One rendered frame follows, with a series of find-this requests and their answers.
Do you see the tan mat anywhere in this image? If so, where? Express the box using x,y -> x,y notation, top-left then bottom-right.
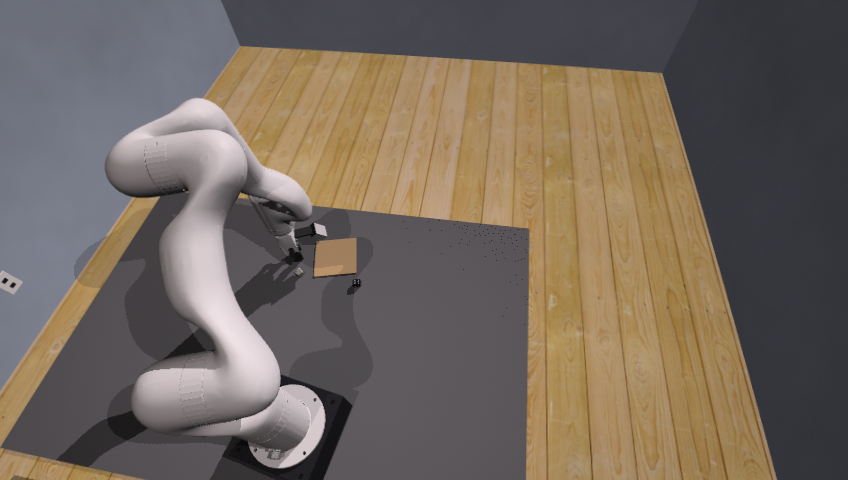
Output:
314,238 -> 357,277

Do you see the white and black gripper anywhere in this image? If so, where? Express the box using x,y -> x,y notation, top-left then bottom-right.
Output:
275,227 -> 304,262

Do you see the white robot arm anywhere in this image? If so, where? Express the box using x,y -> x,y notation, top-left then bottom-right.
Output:
105,98 -> 325,469

